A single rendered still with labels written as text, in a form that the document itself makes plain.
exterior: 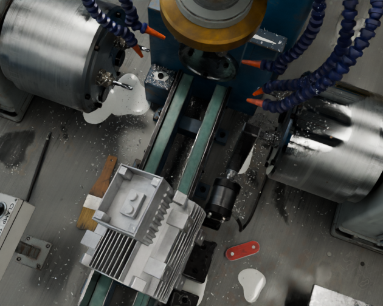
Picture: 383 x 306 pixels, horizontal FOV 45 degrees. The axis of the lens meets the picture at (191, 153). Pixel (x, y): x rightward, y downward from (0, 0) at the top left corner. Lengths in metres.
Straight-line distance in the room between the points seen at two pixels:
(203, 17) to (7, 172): 0.73
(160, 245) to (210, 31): 0.41
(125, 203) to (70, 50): 0.33
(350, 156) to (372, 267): 0.42
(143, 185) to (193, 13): 0.34
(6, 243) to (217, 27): 0.57
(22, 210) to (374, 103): 0.73
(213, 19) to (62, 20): 0.36
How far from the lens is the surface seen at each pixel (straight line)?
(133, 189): 0.92
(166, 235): 0.91
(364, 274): 1.29
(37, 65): 1.02
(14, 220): 0.98
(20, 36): 1.03
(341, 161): 0.95
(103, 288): 1.08
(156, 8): 1.03
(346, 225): 1.17
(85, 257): 0.95
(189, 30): 0.77
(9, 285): 1.25
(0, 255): 0.98
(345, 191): 1.00
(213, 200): 0.98
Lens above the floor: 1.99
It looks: 72 degrees down
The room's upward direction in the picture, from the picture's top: 10 degrees clockwise
